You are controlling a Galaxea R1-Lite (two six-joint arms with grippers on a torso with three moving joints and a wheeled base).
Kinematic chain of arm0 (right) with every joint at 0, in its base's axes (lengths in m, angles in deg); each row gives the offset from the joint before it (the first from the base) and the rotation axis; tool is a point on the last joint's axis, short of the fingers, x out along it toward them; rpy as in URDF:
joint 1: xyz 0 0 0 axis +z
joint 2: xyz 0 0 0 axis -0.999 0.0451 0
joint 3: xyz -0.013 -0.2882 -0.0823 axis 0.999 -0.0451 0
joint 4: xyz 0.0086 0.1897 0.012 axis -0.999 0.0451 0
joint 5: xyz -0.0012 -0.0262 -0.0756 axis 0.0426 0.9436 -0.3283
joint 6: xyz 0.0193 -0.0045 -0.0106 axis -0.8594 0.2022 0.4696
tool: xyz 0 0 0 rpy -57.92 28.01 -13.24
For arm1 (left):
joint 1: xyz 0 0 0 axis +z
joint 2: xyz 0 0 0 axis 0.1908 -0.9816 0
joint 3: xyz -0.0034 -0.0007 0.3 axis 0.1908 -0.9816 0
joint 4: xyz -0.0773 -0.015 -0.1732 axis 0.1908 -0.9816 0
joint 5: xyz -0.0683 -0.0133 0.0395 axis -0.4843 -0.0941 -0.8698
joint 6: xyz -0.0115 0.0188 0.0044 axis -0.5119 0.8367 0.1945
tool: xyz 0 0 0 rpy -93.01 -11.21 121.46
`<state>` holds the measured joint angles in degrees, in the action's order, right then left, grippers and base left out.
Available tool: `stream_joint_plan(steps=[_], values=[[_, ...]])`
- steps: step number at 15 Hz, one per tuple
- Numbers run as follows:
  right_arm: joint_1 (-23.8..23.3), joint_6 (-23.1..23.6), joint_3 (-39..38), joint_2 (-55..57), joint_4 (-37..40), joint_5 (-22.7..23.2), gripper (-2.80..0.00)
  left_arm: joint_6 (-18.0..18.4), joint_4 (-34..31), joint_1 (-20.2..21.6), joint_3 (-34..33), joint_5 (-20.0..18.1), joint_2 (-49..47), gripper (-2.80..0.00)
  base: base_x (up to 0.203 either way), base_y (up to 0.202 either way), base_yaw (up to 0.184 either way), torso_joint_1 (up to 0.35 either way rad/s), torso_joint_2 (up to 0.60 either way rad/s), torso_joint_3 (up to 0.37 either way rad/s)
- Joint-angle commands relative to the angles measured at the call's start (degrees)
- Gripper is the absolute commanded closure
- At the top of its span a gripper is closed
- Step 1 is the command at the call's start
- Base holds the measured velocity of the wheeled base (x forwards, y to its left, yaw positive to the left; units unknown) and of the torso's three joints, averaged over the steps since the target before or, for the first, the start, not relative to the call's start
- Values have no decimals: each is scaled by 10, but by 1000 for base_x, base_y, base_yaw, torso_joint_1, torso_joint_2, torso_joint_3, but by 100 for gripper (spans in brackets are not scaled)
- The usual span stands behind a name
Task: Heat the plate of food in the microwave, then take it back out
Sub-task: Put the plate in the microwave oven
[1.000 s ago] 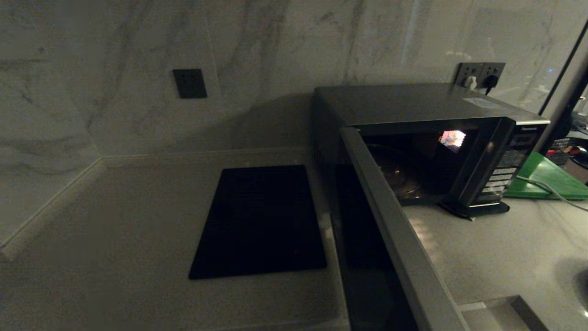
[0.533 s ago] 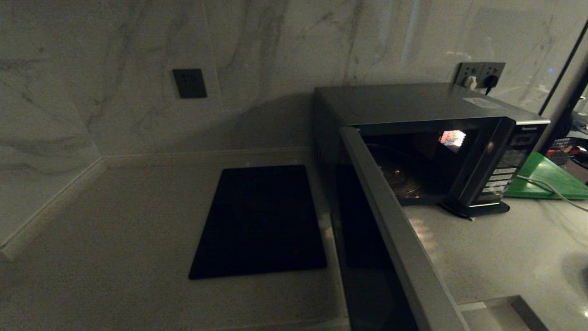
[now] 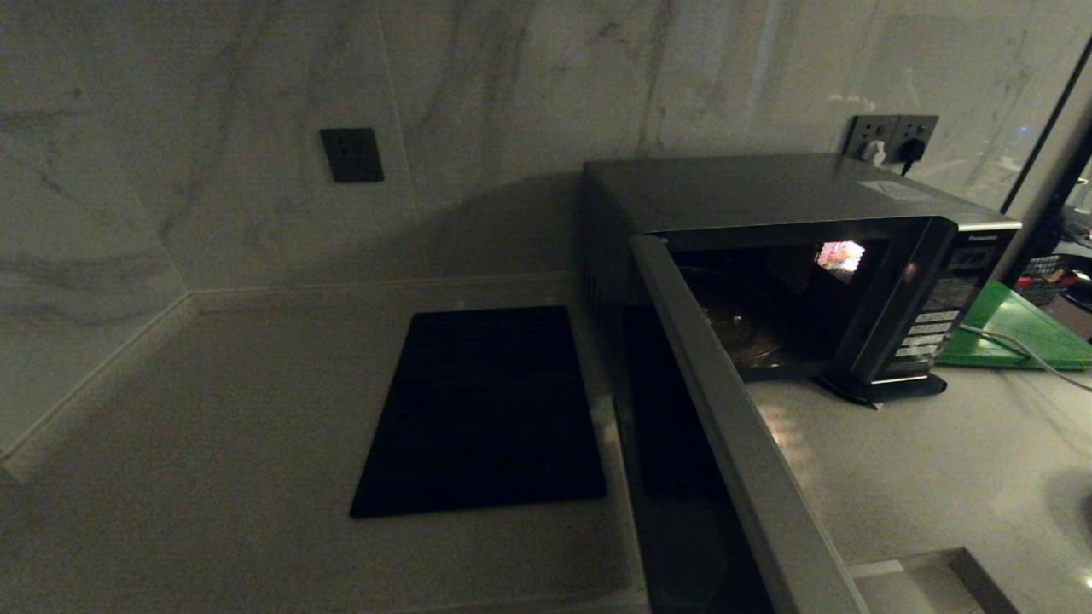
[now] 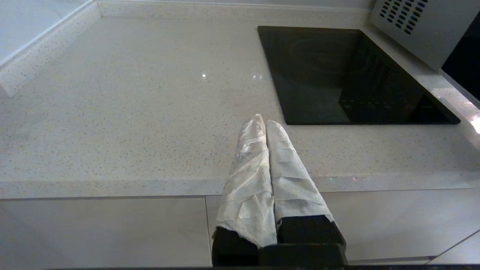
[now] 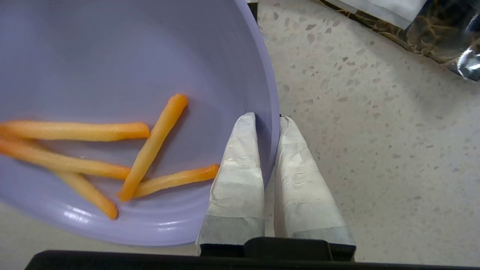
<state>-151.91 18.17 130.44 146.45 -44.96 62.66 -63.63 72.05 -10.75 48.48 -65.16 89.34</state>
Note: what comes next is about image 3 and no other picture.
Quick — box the black glass microwave door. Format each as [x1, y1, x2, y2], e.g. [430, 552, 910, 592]
[614, 235, 873, 614]

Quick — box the clear glass plate rim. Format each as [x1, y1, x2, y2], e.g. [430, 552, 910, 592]
[681, 266, 790, 370]

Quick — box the silver black microwave oven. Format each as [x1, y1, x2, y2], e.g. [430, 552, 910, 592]
[582, 153, 1023, 408]

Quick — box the black induction cooktop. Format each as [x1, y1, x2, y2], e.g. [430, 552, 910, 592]
[350, 305, 608, 519]

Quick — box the green cutting board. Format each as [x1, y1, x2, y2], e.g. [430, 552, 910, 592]
[937, 281, 1092, 371]

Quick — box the dark single wall socket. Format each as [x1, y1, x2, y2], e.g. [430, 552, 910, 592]
[320, 127, 386, 183]

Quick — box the dark double wall socket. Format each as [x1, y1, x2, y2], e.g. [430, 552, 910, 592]
[845, 114, 939, 165]

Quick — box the white power cable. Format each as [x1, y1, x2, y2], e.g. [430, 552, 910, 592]
[957, 324, 1092, 394]

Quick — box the black shelf post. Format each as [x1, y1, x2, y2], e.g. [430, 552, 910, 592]
[1002, 136, 1092, 285]

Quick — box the black wire basket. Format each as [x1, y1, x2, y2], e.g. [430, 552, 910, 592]
[1015, 255, 1092, 308]

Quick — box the thin black frame bar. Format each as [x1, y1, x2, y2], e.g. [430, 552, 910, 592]
[1000, 34, 1092, 214]

